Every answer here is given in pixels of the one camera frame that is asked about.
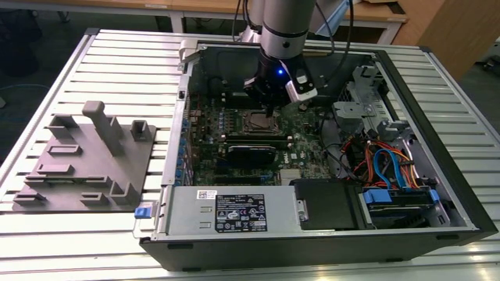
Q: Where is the CPU with silver top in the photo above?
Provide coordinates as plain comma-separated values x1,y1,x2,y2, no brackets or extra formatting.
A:
250,113,275,129

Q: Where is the metal socket cover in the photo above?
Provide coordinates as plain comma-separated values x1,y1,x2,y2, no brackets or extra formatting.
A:
242,109,284,135

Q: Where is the black expansion slot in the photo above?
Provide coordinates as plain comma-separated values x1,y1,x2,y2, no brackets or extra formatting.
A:
214,174,263,186

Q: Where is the green motherboard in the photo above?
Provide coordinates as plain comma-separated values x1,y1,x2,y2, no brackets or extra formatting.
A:
187,93,344,187

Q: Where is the grey metal drive cage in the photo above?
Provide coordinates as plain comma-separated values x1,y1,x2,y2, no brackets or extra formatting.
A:
331,66,415,141

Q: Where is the black plastic shroud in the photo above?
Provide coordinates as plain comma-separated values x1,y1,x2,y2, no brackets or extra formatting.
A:
291,178,376,232

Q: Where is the blue disk carrier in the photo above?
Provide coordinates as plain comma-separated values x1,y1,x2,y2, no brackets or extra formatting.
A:
362,187,440,205

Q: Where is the silver power supply unit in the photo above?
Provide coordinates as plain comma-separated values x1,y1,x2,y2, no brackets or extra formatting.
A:
154,184,310,237

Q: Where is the wooden desk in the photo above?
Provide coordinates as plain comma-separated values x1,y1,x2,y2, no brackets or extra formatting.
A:
23,0,411,44

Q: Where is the black PC case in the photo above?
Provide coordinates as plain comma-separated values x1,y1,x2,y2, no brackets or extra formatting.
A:
139,39,499,273

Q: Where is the grey parts rack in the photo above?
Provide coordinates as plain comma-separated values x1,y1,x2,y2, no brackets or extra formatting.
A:
11,100,158,212

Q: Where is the wooden cabinet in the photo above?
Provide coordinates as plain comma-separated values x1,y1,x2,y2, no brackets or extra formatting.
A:
392,0,500,81

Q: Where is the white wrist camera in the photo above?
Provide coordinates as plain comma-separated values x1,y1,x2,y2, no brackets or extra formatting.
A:
284,57,320,104

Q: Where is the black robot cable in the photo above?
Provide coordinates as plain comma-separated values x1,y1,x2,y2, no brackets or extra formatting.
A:
315,0,356,88
231,0,251,42

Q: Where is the blue wire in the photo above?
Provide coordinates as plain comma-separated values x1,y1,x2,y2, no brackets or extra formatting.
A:
372,148,407,191

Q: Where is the orange wire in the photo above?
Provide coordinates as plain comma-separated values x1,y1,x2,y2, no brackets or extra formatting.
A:
366,140,428,190

